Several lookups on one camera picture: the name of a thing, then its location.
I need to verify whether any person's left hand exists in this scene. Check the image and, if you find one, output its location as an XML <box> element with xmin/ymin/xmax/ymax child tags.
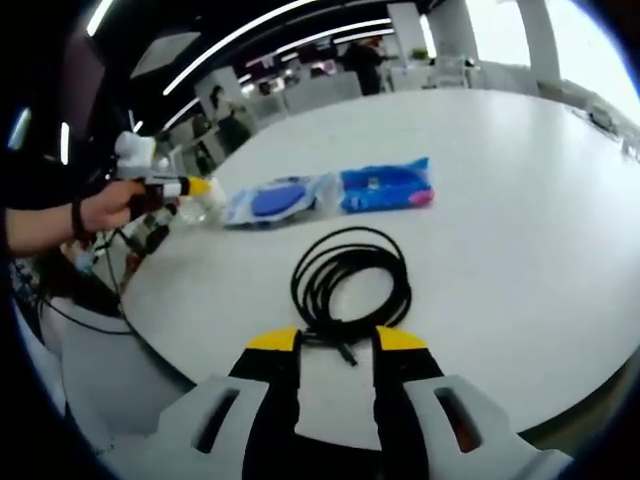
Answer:
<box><xmin>82</xmin><ymin>179</ymin><xmax>144</xmax><ymax>236</ymax></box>

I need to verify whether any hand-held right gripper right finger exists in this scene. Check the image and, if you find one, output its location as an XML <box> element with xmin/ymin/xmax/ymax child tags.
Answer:
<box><xmin>372</xmin><ymin>324</ymin><xmax>574</xmax><ymax>480</ymax></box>

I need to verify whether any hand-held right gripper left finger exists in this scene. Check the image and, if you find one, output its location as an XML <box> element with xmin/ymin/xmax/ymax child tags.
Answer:
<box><xmin>99</xmin><ymin>324</ymin><xmax>304</xmax><ymax>480</ymax></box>

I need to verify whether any blue tissue packet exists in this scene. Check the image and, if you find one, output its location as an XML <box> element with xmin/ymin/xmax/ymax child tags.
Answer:
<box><xmin>339</xmin><ymin>157</ymin><xmax>435</xmax><ymax>215</ymax></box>

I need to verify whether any black wristband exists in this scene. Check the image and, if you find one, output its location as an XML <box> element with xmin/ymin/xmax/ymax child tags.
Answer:
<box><xmin>69</xmin><ymin>199</ymin><xmax>87</xmax><ymax>239</ymax></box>

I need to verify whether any person's white shirt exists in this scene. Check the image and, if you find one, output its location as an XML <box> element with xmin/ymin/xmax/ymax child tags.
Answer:
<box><xmin>14</xmin><ymin>294</ymin><xmax>196</xmax><ymax>451</ymax></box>

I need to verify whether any clear plastic water bottle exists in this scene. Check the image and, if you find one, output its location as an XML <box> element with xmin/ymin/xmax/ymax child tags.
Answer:
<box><xmin>174</xmin><ymin>174</ymin><xmax>231</xmax><ymax>226</ymax></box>

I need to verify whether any clear packet with blue print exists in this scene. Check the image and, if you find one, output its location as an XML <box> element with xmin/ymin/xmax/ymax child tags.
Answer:
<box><xmin>222</xmin><ymin>171</ymin><xmax>344</xmax><ymax>230</ymax></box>

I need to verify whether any black cable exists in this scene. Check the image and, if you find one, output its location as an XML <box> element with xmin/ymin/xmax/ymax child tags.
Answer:
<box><xmin>290</xmin><ymin>227</ymin><xmax>414</xmax><ymax>366</ymax></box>

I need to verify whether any white round tabletop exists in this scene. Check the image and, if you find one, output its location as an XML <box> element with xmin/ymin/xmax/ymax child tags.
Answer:
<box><xmin>119</xmin><ymin>89</ymin><xmax>640</xmax><ymax>436</ymax></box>

